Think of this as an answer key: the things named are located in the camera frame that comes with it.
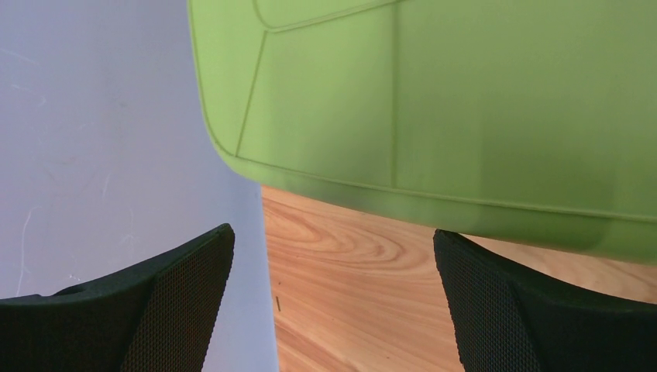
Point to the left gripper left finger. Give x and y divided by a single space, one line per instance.
156 315

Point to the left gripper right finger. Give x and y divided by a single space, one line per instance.
509 317

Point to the large green plastic container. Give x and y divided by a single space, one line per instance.
523 121

